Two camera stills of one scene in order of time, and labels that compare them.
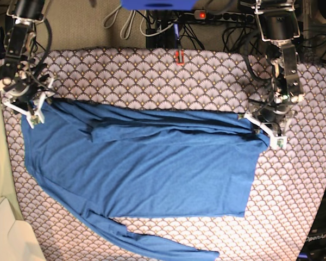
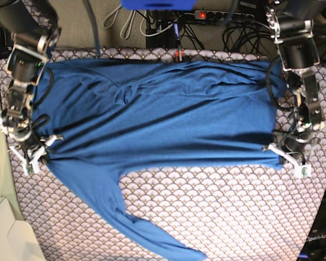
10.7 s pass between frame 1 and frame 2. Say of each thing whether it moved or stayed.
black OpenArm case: stayed
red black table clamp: stayed
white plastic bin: stayed
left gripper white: moved
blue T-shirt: moved
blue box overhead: stayed
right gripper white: moved
